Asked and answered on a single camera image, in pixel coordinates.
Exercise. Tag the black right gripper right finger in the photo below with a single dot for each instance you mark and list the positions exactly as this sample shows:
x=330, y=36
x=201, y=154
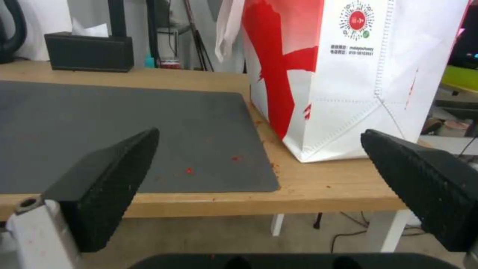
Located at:
x=422, y=179

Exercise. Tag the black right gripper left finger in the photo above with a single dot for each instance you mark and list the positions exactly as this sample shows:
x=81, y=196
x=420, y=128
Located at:
x=108, y=179

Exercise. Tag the white and red takeout bag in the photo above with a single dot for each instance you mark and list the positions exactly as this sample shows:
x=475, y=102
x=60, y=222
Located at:
x=336, y=75

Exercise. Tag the white plastic bag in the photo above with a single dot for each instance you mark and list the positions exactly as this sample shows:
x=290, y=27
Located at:
x=227, y=28

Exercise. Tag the dark grey desk mat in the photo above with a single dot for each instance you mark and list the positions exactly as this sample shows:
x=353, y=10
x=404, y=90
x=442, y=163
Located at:
x=123, y=134

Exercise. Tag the white table leg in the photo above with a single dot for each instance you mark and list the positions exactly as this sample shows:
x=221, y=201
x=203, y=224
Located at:
x=384, y=229

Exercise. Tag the black leather tissue box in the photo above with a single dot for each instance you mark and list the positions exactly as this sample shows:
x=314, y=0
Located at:
x=87, y=53

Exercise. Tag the red can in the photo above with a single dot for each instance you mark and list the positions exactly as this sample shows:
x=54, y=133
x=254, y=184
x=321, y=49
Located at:
x=170, y=63

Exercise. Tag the white tissue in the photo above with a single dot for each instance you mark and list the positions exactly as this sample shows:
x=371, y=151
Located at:
x=89, y=28

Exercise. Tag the black monitor stand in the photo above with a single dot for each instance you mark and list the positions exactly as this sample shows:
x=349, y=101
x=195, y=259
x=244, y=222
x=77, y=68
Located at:
x=119, y=18

